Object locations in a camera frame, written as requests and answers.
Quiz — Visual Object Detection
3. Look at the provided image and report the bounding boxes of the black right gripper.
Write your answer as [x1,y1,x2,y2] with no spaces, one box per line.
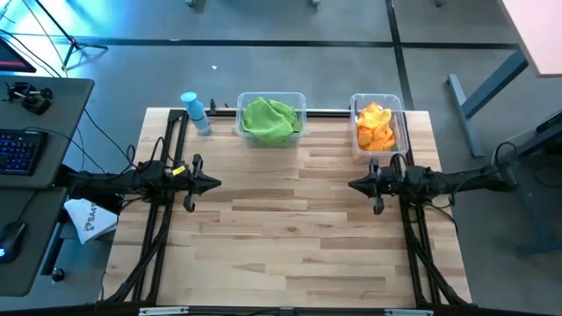
[348,157,403,216]

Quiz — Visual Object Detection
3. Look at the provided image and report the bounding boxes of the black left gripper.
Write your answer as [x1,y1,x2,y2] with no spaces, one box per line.
[173,154,222,213]

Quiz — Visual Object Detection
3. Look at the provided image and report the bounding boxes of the light blue bottle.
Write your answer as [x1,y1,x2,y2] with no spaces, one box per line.
[179,90,213,137]

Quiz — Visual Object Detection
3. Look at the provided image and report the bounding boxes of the clear plastic bin with label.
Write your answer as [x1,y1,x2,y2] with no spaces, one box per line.
[349,92,410,162]

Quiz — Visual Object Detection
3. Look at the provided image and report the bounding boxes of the black diagonal bar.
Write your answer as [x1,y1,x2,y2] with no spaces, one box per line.
[65,188,125,217]

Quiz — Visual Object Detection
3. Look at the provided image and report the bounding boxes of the white printed bag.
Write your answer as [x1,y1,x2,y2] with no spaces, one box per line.
[63,197,120,245]

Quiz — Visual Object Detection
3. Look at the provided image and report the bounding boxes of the grey desk top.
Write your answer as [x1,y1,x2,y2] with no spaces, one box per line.
[0,186,70,298]
[0,75,96,190]

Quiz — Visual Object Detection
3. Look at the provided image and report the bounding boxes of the grey table leg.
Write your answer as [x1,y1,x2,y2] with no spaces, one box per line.
[446,48,530,159]

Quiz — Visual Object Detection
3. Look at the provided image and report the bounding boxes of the black backlit keyboard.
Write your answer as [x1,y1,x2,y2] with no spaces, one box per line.
[0,128,50,177]

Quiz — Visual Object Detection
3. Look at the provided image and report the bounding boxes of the black tripod stand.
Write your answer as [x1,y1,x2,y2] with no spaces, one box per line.
[33,0,110,72]

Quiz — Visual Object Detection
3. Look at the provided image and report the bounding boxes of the black desk clamp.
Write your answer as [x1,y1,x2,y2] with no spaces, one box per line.
[3,81,54,103]

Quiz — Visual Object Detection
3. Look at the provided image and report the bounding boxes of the black computer mouse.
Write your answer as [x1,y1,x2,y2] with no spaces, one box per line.
[0,220,28,264]

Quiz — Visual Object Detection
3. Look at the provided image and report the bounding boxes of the dark computer monitor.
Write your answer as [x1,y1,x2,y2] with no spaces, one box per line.
[0,37,38,74]

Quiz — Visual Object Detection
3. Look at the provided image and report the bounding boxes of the light wooden table top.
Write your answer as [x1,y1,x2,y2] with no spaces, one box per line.
[497,0,562,79]

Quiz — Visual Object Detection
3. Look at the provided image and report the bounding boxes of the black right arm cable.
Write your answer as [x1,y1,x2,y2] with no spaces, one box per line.
[389,152,410,177]

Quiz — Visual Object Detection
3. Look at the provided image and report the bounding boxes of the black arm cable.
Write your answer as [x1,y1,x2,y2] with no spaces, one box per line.
[389,152,410,177]
[125,136,177,172]

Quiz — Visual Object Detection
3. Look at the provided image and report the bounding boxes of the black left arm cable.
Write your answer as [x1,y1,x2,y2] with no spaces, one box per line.
[125,136,177,172]

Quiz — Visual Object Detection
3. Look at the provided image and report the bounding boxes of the aluminium table rail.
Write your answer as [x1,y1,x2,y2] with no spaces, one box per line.
[205,108,414,119]

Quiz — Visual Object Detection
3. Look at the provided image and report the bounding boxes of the black table edge rail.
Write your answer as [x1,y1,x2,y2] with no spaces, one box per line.
[94,301,478,316]

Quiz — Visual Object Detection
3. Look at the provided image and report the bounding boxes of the silver rail bracket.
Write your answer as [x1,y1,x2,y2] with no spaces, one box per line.
[385,308,435,316]
[138,306,190,316]

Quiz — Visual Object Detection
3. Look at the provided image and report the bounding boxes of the dark desk frame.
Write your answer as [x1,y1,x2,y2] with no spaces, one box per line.
[495,109,562,255]

